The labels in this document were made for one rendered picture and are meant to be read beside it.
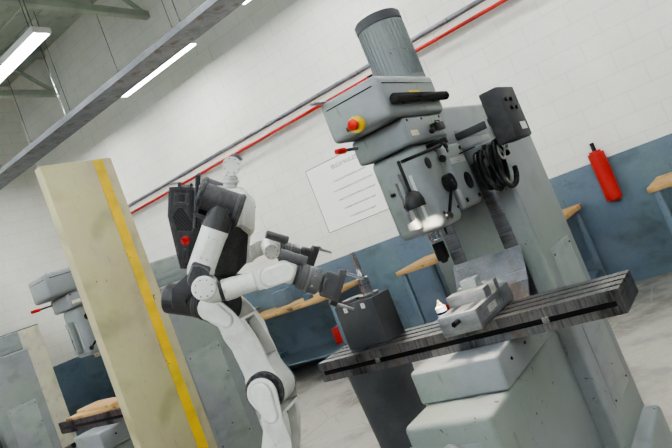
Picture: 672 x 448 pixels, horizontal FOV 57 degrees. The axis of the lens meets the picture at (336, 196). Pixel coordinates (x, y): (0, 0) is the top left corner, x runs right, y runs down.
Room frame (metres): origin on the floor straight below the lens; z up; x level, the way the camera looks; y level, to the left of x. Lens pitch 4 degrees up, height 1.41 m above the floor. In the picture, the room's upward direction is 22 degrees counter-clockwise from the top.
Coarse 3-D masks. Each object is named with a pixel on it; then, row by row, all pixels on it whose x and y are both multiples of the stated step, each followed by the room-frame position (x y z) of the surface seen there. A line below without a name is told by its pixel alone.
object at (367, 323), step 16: (352, 304) 2.56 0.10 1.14; (368, 304) 2.50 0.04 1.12; (384, 304) 2.53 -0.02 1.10; (352, 320) 2.58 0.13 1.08; (368, 320) 2.52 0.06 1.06; (384, 320) 2.50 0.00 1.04; (400, 320) 2.57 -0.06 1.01; (352, 336) 2.60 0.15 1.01; (368, 336) 2.54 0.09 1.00; (384, 336) 2.49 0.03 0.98
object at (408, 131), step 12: (396, 120) 2.17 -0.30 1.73; (408, 120) 2.18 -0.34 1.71; (420, 120) 2.26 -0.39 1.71; (432, 120) 2.34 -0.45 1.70; (372, 132) 2.23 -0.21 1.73; (384, 132) 2.20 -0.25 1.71; (396, 132) 2.17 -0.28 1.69; (408, 132) 2.16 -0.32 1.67; (420, 132) 2.23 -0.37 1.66; (444, 132) 2.40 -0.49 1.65; (360, 144) 2.26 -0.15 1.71; (372, 144) 2.23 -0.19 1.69; (384, 144) 2.21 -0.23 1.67; (396, 144) 2.18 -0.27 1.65; (408, 144) 2.17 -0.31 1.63; (360, 156) 2.27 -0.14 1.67; (372, 156) 2.24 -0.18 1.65; (384, 156) 2.24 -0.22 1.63
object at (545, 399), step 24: (552, 336) 2.48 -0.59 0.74; (552, 360) 2.40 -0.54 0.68; (528, 384) 2.16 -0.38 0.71; (552, 384) 2.33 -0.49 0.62; (576, 384) 2.51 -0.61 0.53; (432, 408) 2.14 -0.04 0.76; (456, 408) 2.05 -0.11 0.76; (480, 408) 1.96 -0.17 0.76; (504, 408) 1.97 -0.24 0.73; (528, 408) 2.10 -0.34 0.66; (552, 408) 2.26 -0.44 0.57; (576, 408) 2.43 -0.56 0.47; (408, 432) 2.05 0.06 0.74; (432, 432) 2.00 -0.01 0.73; (456, 432) 1.96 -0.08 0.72; (480, 432) 1.91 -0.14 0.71; (504, 432) 1.92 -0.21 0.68; (528, 432) 2.05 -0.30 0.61; (552, 432) 2.19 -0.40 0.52; (576, 432) 2.36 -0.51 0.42
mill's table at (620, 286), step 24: (576, 288) 2.12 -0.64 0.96; (600, 288) 1.99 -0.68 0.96; (624, 288) 1.96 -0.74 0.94; (504, 312) 2.19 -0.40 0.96; (528, 312) 2.07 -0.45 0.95; (552, 312) 2.03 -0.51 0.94; (576, 312) 1.99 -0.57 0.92; (600, 312) 1.95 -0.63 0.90; (624, 312) 1.91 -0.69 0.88; (408, 336) 2.43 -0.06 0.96; (432, 336) 2.28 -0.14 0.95; (456, 336) 2.23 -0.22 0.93; (480, 336) 2.18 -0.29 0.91; (504, 336) 2.13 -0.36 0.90; (336, 360) 2.54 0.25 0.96; (360, 360) 2.48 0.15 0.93; (384, 360) 2.42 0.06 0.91; (408, 360) 2.36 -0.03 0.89
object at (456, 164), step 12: (456, 144) 2.46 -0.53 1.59; (456, 156) 2.41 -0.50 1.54; (444, 168) 2.35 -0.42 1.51; (456, 168) 2.38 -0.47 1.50; (468, 168) 2.47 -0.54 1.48; (456, 180) 2.35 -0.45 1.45; (468, 180) 2.42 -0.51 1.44; (456, 192) 2.34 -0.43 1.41; (468, 192) 2.39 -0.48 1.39; (468, 204) 2.36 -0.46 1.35
